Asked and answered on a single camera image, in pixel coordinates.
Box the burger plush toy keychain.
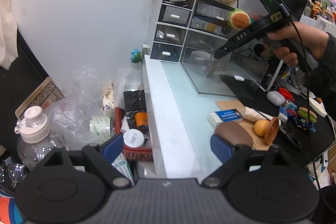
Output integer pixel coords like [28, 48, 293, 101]
[228, 9, 251, 31]

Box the clear large bottom drawer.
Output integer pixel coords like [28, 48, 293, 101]
[181, 47, 268, 99]

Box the white grey drawer organizer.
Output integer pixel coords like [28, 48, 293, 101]
[148, 0, 238, 63]

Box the person's right hand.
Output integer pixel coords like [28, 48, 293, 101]
[266, 22, 330, 67]

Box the brown oval case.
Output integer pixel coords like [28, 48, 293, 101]
[215, 121, 253, 147]

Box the white jar lid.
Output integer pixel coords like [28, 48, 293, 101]
[123, 129, 145, 148]

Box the red plastic basket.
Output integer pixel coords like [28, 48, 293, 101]
[114, 107, 153, 161]

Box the white blue eraser box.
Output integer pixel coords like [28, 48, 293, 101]
[207, 109, 243, 127]

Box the crumpled clear plastic bag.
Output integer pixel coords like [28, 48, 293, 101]
[47, 67, 114, 150]

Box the white egg-shaped capsule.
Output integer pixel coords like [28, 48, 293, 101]
[266, 90, 286, 106]

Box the clear water bottle white cap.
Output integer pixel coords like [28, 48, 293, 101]
[14, 106, 66, 170]

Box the patterned paper card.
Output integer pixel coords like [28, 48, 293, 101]
[15, 77, 65, 119]

